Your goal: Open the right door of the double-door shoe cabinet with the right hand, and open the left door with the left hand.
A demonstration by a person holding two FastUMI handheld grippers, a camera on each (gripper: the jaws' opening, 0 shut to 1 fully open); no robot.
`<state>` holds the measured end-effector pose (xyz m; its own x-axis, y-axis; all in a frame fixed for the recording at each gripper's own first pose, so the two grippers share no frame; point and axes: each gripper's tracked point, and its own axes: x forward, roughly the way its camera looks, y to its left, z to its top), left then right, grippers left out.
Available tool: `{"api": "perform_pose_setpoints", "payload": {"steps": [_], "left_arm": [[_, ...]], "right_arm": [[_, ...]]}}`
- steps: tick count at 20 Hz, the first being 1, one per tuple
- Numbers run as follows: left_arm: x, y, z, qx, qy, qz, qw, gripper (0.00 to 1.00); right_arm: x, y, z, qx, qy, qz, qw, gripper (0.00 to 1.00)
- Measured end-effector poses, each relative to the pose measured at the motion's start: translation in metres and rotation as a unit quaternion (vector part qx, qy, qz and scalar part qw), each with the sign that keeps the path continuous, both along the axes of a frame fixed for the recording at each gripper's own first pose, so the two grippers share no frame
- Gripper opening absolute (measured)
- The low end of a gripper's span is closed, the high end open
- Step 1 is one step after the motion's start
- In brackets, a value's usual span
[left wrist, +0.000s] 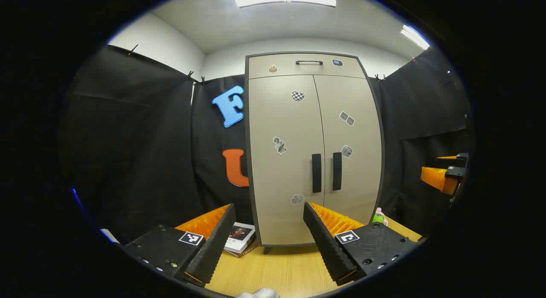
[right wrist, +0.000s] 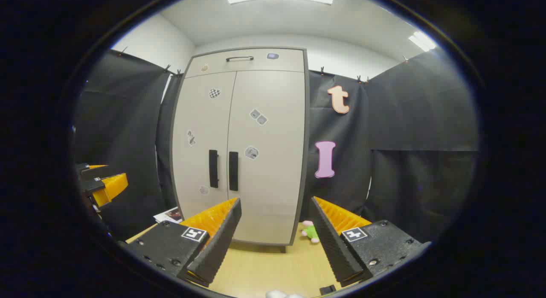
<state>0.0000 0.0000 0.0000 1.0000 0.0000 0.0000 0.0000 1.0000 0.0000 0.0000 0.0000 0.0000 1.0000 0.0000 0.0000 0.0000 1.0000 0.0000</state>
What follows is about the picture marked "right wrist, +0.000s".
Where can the grey cabinet drawer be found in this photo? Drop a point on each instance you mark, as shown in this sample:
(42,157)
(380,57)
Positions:
(286,64)

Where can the green plush toy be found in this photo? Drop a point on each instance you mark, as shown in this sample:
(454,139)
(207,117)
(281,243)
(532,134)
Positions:
(311,233)

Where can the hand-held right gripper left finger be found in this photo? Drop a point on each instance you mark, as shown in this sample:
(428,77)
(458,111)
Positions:
(219,242)

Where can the grey double-door shoe cabinet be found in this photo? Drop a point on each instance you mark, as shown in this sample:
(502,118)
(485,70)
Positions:
(306,161)

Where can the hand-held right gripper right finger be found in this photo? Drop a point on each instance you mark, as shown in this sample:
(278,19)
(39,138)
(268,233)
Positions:
(330,242)

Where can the grey shoe cabinet door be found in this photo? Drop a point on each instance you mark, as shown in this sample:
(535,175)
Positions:
(273,182)
(200,118)

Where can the black backdrop cloth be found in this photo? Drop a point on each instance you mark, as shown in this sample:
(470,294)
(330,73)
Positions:
(405,161)

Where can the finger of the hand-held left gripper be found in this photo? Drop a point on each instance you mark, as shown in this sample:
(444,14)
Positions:
(97,166)
(111,187)

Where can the small ceiling light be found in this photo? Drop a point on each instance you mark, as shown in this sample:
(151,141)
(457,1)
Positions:
(422,41)

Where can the white printed booklet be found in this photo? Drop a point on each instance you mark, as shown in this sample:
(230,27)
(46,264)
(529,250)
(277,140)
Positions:
(168,215)

